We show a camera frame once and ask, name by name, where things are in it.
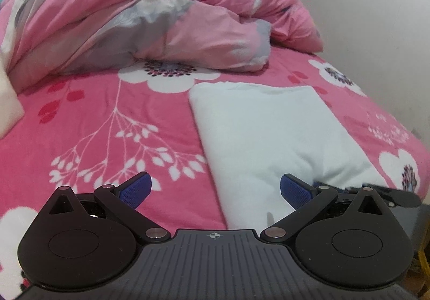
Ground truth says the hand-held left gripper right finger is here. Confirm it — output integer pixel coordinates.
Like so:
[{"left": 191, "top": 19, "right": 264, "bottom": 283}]
[{"left": 261, "top": 173, "right": 384, "bottom": 244}]

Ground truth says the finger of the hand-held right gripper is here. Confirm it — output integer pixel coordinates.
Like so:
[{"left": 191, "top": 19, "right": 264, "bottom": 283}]
[{"left": 338, "top": 183, "right": 422, "bottom": 209}]

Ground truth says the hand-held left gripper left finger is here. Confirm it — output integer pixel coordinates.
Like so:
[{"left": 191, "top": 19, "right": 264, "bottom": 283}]
[{"left": 47, "top": 171, "right": 170, "bottom": 243}]

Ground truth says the white sweatshirt orange bear outline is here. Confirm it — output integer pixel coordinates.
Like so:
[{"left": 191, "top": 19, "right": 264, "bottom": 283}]
[{"left": 188, "top": 81, "right": 390, "bottom": 230}]

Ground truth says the cream knit cloth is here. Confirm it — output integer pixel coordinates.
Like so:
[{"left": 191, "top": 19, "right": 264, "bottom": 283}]
[{"left": 0, "top": 65, "right": 25, "bottom": 139}]

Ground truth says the yellow object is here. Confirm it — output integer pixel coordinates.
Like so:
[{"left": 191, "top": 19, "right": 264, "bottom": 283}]
[{"left": 418, "top": 250, "right": 430, "bottom": 274}]

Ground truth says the pink patterned quilt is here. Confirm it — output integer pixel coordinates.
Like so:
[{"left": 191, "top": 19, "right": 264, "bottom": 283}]
[{"left": 0, "top": 0, "right": 325, "bottom": 94}]

